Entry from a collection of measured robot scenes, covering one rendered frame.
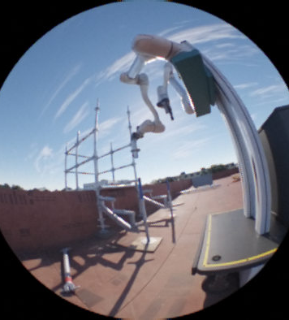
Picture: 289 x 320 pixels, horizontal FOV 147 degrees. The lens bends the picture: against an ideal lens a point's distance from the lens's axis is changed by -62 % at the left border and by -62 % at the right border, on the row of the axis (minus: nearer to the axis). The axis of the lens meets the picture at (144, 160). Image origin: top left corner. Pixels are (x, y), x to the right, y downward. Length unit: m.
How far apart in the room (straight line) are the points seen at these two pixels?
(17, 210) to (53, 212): 0.51
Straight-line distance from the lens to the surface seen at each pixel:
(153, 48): 0.73
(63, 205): 1.67
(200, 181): 6.93
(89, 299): 0.88
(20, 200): 1.59
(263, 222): 0.64
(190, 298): 0.78
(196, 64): 0.70
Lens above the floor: 0.67
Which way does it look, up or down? 14 degrees up
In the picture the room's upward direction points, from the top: 8 degrees counter-clockwise
